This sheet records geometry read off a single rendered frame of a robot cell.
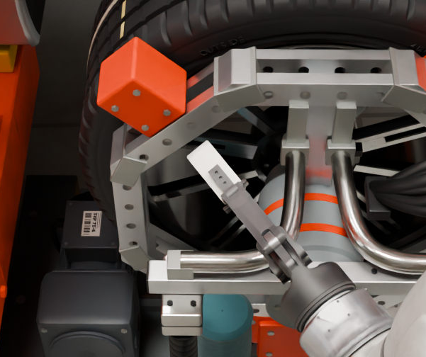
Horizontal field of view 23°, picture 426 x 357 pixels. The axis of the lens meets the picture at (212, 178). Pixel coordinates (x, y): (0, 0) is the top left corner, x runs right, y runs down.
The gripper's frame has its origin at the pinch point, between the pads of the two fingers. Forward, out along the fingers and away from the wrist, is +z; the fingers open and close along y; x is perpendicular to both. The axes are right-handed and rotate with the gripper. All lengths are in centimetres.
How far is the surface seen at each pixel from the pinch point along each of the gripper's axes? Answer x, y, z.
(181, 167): 4, -48, 28
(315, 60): -18.2, -10.2, 8.3
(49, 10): 7, -135, 139
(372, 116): -42, -148, 56
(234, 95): -7.7, -7.6, 10.2
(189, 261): 8.9, -9.3, -2.4
